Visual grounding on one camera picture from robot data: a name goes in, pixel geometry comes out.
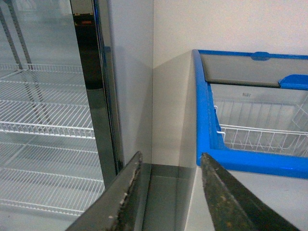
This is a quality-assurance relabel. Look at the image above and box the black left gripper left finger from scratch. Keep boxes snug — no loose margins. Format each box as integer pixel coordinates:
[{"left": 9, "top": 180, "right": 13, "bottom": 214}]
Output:
[{"left": 67, "top": 152, "right": 142, "bottom": 231}]

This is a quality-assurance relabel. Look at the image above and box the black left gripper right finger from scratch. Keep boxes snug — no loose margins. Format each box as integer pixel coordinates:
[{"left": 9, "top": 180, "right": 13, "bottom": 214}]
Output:
[{"left": 201, "top": 153, "right": 298, "bottom": 231}]

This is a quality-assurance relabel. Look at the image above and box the glass door display fridge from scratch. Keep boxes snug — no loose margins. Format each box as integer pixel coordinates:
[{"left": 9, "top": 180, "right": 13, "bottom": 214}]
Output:
[{"left": 0, "top": 0, "right": 154, "bottom": 231}]

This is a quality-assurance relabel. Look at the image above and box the white chest freezer blue rim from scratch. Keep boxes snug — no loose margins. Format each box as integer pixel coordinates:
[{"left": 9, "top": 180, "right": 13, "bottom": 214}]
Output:
[{"left": 184, "top": 49, "right": 308, "bottom": 231}]

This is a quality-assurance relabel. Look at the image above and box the sliding glass freezer lid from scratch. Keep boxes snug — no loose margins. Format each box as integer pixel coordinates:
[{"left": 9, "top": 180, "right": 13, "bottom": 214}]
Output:
[{"left": 199, "top": 50, "right": 308, "bottom": 90}]

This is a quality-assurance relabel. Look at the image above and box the lower white wire shelf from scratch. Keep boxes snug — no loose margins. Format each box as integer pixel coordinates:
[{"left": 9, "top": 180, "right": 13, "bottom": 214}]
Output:
[{"left": 0, "top": 142, "right": 105, "bottom": 216}]

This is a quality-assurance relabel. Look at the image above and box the white wire freezer basket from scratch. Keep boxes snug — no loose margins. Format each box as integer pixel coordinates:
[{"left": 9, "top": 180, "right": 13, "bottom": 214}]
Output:
[{"left": 217, "top": 125, "right": 308, "bottom": 157}]

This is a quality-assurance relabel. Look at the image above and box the rear white wire basket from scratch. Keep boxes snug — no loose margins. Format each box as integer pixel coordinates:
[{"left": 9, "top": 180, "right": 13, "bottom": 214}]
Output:
[{"left": 214, "top": 99, "right": 308, "bottom": 131}]

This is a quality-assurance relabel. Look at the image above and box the white wire fridge shelf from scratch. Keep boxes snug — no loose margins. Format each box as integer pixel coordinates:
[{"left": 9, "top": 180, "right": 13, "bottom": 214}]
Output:
[{"left": 0, "top": 64, "right": 95, "bottom": 139}]

